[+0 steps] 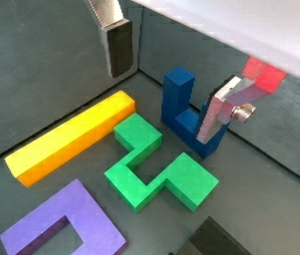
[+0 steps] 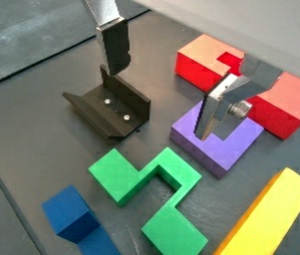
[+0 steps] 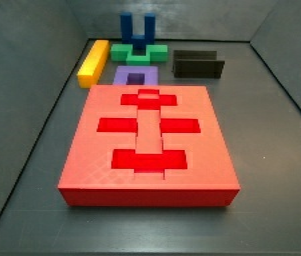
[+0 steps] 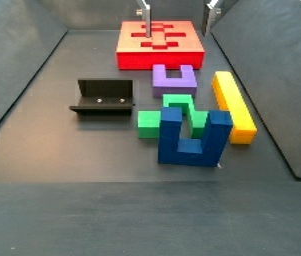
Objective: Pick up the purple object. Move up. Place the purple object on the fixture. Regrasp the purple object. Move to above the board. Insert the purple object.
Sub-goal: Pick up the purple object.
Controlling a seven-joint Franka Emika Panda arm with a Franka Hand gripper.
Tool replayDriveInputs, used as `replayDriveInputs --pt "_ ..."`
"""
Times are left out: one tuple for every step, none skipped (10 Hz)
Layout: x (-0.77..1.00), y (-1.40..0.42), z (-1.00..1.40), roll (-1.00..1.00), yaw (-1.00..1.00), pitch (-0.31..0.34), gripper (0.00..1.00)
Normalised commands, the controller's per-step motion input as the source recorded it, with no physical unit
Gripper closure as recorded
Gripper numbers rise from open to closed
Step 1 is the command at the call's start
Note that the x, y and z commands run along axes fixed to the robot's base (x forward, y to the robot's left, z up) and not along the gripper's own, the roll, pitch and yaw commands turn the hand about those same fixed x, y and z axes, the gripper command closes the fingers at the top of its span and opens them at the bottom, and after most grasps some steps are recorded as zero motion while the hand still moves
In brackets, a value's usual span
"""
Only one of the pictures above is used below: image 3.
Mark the yellow long block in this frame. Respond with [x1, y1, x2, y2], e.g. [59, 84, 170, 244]
[76, 40, 110, 88]

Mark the red slotted board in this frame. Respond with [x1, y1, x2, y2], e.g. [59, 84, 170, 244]
[57, 85, 239, 207]

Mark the blue U-shaped block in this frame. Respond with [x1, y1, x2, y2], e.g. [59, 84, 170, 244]
[120, 12, 155, 50]

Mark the green stepped block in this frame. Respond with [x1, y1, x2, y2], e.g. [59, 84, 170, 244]
[110, 44, 168, 66]

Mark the purple U-shaped block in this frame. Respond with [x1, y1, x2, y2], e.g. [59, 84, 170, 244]
[112, 66, 158, 85]

